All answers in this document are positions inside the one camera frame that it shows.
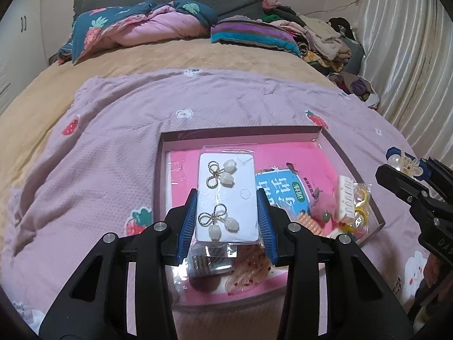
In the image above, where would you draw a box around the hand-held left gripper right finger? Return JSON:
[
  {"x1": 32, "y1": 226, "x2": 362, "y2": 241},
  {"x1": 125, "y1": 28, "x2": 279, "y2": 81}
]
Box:
[{"x1": 255, "y1": 188, "x2": 414, "y2": 340}]

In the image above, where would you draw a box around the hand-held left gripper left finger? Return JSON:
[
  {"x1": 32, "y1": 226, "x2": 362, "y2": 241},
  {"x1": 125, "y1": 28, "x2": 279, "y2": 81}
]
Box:
[{"x1": 38, "y1": 188, "x2": 199, "y2": 340}]

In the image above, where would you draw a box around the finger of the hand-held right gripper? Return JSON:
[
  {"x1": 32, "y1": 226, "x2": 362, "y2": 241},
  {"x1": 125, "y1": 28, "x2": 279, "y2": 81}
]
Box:
[
  {"x1": 422, "y1": 156, "x2": 453, "y2": 199},
  {"x1": 375, "y1": 164, "x2": 453, "y2": 228}
]

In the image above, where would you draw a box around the clear flower hair clip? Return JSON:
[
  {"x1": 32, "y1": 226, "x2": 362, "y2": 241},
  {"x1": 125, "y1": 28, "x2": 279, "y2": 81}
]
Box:
[{"x1": 386, "y1": 146, "x2": 425, "y2": 179}]

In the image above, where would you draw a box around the earring card packet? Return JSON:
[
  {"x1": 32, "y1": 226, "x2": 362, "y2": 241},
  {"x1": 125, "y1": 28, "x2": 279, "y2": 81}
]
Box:
[{"x1": 187, "y1": 143, "x2": 267, "y2": 279}]

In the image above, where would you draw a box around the pink pompom hair tie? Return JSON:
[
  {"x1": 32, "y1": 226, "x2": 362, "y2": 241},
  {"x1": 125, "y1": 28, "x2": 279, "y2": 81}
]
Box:
[{"x1": 308, "y1": 195, "x2": 338, "y2": 222}]

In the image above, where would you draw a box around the dark red hair clip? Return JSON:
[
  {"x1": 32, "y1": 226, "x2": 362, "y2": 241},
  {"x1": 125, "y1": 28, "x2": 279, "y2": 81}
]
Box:
[{"x1": 189, "y1": 274, "x2": 222, "y2": 293}]

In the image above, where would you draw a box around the pink cardboard box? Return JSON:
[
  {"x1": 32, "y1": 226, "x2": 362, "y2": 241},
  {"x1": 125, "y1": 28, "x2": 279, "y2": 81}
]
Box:
[{"x1": 154, "y1": 125, "x2": 386, "y2": 307}]

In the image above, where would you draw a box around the orange hair comb clip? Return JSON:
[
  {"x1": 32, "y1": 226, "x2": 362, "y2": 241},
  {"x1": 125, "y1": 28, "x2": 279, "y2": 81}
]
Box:
[{"x1": 295, "y1": 210, "x2": 324, "y2": 234}]

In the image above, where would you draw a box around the packet of yellow hair bands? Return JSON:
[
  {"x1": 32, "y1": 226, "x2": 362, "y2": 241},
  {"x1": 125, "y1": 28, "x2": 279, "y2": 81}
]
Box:
[{"x1": 349, "y1": 182, "x2": 372, "y2": 241}]

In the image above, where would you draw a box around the translucent pink hair clip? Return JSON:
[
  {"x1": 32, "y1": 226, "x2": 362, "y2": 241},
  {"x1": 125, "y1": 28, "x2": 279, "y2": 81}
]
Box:
[{"x1": 225, "y1": 246, "x2": 275, "y2": 296}]

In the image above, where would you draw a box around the white hair claw clip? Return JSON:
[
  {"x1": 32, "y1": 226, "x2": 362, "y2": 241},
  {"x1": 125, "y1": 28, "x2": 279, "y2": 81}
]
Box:
[{"x1": 334, "y1": 174, "x2": 355, "y2": 224}]

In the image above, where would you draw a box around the lilac printed blanket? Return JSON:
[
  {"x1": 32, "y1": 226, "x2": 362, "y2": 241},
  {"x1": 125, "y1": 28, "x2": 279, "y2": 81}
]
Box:
[{"x1": 0, "y1": 69, "x2": 439, "y2": 340}]

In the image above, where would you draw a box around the white pleated curtain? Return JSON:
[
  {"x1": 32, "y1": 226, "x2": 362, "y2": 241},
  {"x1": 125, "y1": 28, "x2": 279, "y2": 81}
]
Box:
[{"x1": 354, "y1": 0, "x2": 453, "y2": 156}]

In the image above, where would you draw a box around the tan bedsheet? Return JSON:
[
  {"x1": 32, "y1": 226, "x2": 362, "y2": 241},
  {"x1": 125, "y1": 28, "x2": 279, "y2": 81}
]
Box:
[{"x1": 0, "y1": 37, "x2": 338, "y2": 256}]

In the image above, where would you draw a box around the pile of clothes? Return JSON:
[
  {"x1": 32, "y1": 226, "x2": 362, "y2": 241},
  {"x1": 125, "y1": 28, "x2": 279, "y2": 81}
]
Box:
[{"x1": 262, "y1": 0, "x2": 381, "y2": 109}]

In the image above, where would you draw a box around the striped folded blanket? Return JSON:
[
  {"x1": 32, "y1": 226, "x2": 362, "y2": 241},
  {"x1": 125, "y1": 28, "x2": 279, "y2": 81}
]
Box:
[{"x1": 210, "y1": 16, "x2": 303, "y2": 57}]

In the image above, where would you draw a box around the navy pink strawberry quilt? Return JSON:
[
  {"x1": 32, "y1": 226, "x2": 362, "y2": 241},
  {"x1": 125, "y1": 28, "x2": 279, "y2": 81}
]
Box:
[{"x1": 57, "y1": 1, "x2": 218, "y2": 65}]

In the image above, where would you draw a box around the white wardrobe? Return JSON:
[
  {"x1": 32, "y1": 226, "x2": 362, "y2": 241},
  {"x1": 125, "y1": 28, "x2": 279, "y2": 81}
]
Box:
[{"x1": 0, "y1": 3, "x2": 50, "y2": 114}]

